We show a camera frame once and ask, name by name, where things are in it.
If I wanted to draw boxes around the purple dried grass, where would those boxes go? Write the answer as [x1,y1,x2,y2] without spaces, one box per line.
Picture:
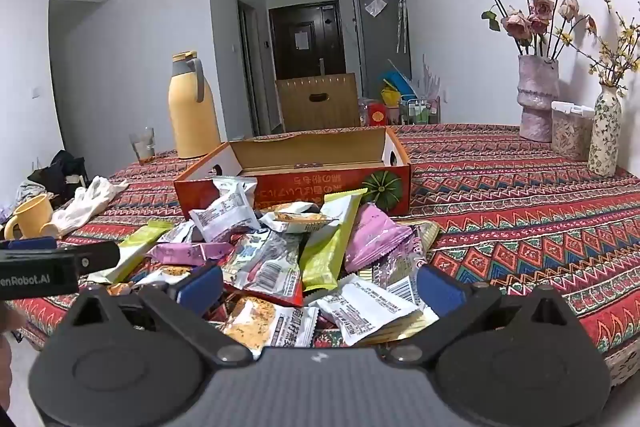
[420,54,443,95]

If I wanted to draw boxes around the bunch of dried pink roses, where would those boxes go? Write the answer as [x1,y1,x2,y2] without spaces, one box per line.
[459,0,598,60]

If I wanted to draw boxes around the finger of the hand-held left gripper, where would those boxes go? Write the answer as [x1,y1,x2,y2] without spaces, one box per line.
[0,236,59,252]
[74,241,122,272]

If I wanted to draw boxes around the floral ceramic vase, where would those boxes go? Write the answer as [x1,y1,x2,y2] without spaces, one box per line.
[587,84,623,178]

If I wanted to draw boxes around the clear drinking glass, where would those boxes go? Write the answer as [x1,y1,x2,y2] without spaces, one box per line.
[129,127,157,165]

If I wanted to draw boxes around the pink textured vase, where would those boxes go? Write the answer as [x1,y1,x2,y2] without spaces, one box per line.
[516,55,560,142]

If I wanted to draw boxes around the yellow mug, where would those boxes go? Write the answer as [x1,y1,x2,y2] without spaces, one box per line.
[4,193,63,240]

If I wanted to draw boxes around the person's left hand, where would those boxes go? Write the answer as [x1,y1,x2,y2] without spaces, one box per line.
[0,304,27,344]

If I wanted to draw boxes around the red patterned tablecloth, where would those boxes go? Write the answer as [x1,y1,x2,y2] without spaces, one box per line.
[10,123,640,388]

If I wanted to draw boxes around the black chair with clothes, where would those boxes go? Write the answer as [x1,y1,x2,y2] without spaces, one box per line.
[27,149,91,202]

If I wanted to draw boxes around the yellow flower branches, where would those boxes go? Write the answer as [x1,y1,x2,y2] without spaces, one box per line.
[575,0,640,90]

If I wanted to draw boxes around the yellow thermos jug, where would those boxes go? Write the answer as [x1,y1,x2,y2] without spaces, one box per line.
[167,51,222,159]

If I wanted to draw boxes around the grey interior door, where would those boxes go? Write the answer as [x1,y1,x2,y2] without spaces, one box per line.
[237,0,262,136]

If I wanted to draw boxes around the white folded umbrella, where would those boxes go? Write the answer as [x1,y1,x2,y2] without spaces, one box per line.
[392,0,408,54]

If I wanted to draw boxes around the orange cardboard box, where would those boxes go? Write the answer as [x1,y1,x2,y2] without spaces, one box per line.
[173,127,412,220]

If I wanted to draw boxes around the blue plastic bin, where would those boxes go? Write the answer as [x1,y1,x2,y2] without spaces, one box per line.
[382,69,413,95]

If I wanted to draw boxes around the dark entrance door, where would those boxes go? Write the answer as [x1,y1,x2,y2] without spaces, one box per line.
[268,1,347,82]

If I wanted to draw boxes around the white cotton glove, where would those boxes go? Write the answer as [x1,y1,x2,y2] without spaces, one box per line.
[50,177,130,238]

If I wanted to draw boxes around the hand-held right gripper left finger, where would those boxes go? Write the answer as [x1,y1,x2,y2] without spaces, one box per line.
[67,263,254,368]

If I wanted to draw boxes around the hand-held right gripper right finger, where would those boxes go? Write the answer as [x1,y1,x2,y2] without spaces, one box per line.
[387,263,576,368]

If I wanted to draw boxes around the grey refrigerator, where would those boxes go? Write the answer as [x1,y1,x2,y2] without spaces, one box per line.
[354,0,413,100]

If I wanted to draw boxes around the wire storage cart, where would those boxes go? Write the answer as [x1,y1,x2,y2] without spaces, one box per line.
[397,94,442,126]

